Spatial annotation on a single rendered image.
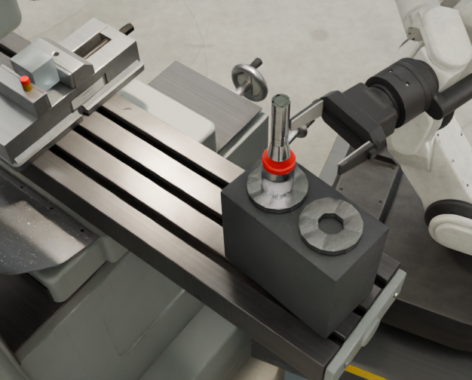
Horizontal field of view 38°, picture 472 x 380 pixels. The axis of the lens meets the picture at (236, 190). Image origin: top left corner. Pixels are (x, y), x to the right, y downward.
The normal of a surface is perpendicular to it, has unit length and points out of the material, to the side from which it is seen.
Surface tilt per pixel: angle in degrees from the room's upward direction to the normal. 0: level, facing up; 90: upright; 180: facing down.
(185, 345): 0
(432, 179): 90
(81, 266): 90
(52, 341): 90
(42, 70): 90
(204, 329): 0
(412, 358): 0
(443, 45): 13
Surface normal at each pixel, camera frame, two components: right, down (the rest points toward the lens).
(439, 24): 0.11, -0.44
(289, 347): -0.61, 0.64
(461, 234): -0.40, 0.74
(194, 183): -0.03, -0.59
